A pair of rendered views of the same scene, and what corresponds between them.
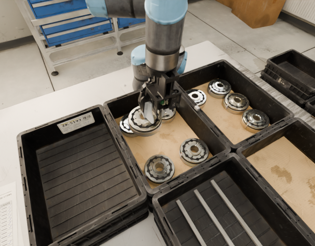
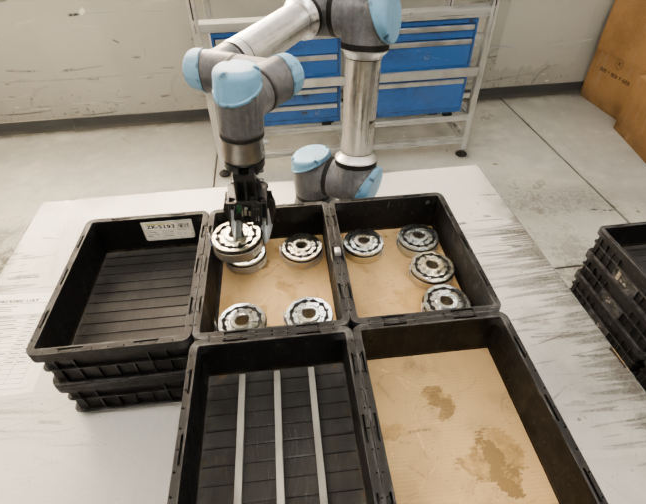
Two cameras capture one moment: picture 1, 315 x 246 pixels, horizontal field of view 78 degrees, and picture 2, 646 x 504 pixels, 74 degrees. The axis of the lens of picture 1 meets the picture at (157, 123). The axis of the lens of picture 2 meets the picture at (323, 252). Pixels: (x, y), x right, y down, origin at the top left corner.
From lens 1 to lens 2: 0.44 m
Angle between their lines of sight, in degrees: 18
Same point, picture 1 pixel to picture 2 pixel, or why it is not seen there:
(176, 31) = (241, 118)
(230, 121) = (405, 297)
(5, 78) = (152, 165)
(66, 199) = (105, 322)
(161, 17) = (220, 98)
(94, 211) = not seen: hidden behind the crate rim
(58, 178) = (112, 295)
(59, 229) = not seen: hidden behind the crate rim
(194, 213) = (256, 401)
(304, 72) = not seen: outside the picture
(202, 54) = (450, 186)
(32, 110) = (141, 207)
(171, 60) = (241, 152)
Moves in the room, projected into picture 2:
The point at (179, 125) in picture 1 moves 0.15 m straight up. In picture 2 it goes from (316, 278) to (314, 230)
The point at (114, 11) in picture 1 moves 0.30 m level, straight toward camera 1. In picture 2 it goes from (208, 86) to (121, 176)
